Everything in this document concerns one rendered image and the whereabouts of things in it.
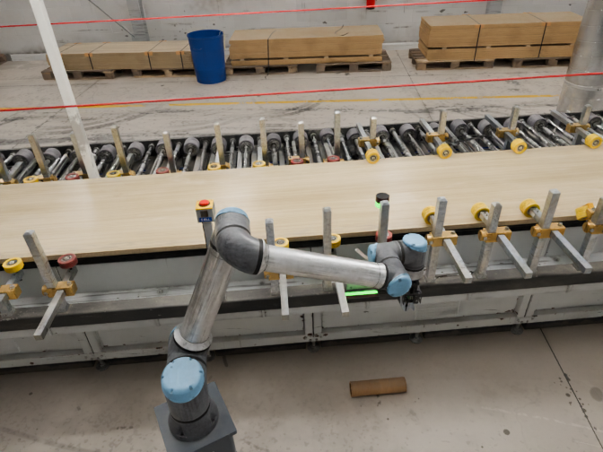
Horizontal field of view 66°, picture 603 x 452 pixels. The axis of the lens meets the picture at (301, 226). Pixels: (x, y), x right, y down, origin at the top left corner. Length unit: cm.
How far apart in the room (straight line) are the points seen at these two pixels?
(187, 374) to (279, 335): 110
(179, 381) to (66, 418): 130
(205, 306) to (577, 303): 230
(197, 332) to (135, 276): 81
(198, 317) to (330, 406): 116
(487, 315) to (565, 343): 50
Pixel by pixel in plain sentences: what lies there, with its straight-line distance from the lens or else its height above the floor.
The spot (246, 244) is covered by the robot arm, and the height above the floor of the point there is 138.
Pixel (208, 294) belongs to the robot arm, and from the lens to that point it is 167.
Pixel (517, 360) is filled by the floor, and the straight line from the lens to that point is 308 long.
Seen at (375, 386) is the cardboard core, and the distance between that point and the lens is 268.
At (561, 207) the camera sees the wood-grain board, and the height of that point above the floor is 90.
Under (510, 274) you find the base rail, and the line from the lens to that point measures 249.
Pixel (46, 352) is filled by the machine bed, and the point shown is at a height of 17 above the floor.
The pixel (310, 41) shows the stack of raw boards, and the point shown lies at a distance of 776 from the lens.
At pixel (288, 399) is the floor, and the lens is 271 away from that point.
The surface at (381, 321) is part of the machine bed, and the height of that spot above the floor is 19.
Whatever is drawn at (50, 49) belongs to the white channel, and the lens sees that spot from 290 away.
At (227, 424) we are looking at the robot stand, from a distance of 195.
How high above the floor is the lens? 222
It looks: 35 degrees down
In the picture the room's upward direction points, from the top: 3 degrees counter-clockwise
